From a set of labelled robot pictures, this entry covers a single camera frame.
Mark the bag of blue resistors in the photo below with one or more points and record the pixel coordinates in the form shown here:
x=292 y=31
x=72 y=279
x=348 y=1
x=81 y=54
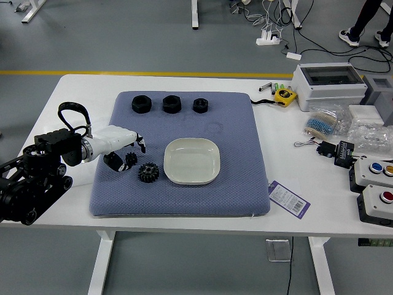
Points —
x=319 y=123

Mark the person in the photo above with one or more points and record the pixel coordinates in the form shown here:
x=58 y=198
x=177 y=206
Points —
x=365 y=15

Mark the white background table leg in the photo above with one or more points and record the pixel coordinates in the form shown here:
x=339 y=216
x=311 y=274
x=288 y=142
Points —
x=296 y=18
x=30 y=13
x=195 y=15

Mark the white square dish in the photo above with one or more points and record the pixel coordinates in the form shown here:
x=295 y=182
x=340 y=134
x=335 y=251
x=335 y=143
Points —
x=190 y=163

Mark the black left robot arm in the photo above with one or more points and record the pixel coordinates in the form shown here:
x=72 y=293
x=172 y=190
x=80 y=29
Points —
x=55 y=139

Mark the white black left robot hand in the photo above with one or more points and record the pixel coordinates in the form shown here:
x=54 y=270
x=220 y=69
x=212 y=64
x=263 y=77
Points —
x=113 y=138

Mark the large black hex nut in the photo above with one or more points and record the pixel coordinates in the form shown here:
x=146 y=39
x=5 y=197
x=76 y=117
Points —
x=136 y=108
x=167 y=108

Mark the small black gear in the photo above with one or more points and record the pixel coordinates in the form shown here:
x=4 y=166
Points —
x=133 y=158

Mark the white power adapter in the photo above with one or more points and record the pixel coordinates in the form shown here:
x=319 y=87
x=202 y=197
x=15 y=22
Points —
x=293 y=56

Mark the large black gear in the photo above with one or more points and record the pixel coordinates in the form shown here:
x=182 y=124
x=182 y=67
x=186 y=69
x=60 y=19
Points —
x=144 y=176

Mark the grey enclosure box clear lid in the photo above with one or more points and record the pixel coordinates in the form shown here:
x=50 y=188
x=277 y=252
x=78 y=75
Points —
x=325 y=92

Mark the clear bag of small parts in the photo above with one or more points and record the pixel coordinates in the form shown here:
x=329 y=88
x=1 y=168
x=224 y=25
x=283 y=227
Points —
x=342 y=121

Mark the small black hex nut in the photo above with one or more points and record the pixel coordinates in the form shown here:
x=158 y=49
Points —
x=196 y=108

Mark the blue yellow button box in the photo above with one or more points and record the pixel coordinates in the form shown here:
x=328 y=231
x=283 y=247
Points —
x=365 y=175

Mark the yellow tape measure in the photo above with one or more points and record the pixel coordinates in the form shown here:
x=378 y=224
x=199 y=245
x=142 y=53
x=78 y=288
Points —
x=284 y=96

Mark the blue-grey quilted cushion mat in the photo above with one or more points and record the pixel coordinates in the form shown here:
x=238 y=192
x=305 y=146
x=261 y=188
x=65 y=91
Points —
x=184 y=199

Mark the white foam block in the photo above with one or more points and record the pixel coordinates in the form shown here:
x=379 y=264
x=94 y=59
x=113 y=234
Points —
x=363 y=112

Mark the purple white label tag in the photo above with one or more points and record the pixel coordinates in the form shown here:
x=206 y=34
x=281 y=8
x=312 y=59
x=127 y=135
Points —
x=288 y=199

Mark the silver marker pen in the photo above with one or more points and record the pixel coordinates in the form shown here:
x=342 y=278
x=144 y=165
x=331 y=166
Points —
x=264 y=87

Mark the black module with green display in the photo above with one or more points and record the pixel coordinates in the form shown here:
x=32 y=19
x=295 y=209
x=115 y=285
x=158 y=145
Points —
x=342 y=156

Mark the grey plastic block housing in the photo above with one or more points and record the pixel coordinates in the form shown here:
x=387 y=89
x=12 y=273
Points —
x=385 y=104

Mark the clear bubble wrap bag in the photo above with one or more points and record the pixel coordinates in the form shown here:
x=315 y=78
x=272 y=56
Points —
x=368 y=135

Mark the red button box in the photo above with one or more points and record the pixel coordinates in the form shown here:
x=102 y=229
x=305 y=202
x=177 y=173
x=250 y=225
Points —
x=373 y=206

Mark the clear plastic holder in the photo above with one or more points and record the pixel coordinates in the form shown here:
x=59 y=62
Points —
x=277 y=250

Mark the black table control panel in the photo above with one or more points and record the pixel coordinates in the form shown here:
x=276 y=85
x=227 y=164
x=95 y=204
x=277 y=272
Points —
x=376 y=242

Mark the white power strip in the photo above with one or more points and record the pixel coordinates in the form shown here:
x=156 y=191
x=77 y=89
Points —
x=264 y=41

